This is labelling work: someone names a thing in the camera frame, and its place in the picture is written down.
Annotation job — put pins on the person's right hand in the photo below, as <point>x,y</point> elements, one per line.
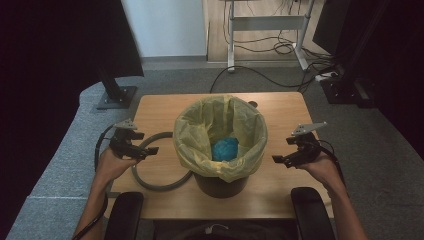
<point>321,170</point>

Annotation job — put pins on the dark curtain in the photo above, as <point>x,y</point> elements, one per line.
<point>50,50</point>

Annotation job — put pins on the black stand with base plate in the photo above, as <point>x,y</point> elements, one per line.
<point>115,95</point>

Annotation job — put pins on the black trash bin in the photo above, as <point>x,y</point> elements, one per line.
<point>221,188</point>

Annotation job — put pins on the blue crumpled wad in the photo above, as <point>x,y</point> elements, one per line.
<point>225,150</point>

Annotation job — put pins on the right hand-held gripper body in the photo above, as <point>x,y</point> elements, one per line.
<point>305,148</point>

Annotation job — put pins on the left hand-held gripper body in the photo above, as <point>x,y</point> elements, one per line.
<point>123,143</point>

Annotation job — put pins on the white desk frame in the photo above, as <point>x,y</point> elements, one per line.
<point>266,23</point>

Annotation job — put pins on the white power strip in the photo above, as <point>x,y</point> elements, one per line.
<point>325,76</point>

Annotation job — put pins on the black stand with dark base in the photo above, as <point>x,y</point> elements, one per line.
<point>346,83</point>

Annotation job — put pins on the person's dark clothing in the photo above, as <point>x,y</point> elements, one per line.
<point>240,231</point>

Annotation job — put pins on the black table grommet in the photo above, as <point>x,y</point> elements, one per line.
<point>254,103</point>

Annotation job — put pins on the yellow garbage bag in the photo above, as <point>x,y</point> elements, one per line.
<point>193,133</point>

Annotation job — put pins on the person's left hand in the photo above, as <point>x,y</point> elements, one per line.
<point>111,166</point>

